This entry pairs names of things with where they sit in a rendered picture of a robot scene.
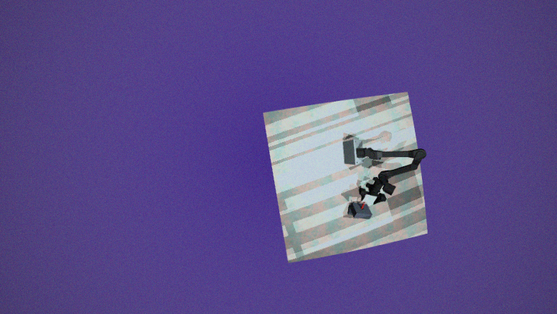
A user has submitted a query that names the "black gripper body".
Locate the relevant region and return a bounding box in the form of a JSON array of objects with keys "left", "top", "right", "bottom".
[{"left": 359, "top": 185, "right": 386, "bottom": 202}]

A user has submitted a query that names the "grey sloped panel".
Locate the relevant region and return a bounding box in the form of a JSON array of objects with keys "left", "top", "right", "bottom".
[{"left": 348, "top": 202, "right": 373, "bottom": 220}]

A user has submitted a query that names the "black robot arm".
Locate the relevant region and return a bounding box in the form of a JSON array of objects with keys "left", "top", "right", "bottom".
[{"left": 356, "top": 147, "right": 427, "bottom": 195}]

